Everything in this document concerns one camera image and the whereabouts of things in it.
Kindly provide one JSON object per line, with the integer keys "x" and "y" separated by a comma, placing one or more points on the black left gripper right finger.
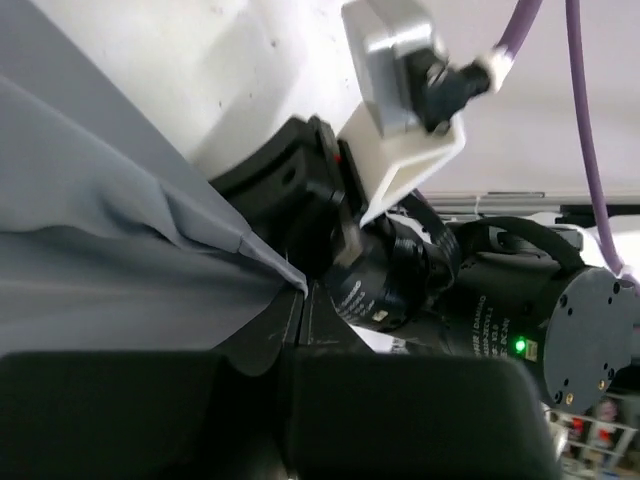
{"x": 368, "y": 415}

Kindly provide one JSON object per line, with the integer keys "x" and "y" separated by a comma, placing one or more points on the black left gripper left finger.
{"x": 136, "y": 414}

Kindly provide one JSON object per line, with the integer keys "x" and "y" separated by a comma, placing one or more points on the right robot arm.
{"x": 501, "y": 287}

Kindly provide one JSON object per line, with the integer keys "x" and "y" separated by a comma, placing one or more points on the white pillow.
{"x": 218, "y": 78}

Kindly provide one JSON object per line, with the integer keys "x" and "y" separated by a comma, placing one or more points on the grey pillowcase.
{"x": 110, "y": 240}

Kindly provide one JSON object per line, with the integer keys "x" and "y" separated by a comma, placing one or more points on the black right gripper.
{"x": 300, "y": 192}

